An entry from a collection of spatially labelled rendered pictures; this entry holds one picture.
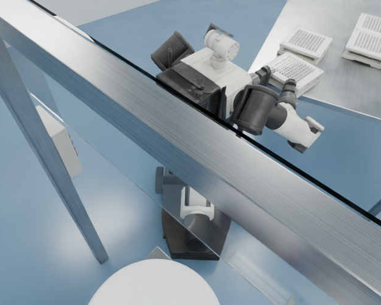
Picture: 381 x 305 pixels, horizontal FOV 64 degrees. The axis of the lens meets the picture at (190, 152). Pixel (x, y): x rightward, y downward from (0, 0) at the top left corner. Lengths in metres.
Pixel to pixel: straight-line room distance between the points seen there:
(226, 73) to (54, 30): 0.70
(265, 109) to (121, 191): 1.52
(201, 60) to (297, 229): 0.94
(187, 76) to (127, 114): 0.73
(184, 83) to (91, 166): 1.57
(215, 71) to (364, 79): 1.12
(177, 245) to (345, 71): 1.42
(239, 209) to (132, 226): 1.87
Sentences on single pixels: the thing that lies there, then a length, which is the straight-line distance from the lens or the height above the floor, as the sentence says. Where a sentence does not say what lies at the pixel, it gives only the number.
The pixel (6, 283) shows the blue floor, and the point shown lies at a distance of 2.26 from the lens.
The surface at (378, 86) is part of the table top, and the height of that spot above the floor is 0.89.
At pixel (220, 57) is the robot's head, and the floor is 1.33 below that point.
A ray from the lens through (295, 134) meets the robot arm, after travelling 1.13.
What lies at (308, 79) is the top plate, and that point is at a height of 0.97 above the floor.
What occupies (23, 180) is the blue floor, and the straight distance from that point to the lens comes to 2.59.
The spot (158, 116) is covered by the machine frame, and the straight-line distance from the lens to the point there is 0.36.
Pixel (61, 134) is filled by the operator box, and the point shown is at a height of 1.14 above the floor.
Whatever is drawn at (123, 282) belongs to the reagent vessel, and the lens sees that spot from 0.38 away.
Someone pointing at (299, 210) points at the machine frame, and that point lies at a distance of 0.31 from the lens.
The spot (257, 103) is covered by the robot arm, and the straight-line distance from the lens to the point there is 1.02.
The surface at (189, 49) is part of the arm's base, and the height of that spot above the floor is 1.27.
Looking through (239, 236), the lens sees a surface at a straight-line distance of 0.51.
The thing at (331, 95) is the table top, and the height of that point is 0.89.
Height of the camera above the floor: 1.94
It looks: 51 degrees down
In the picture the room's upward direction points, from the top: 3 degrees clockwise
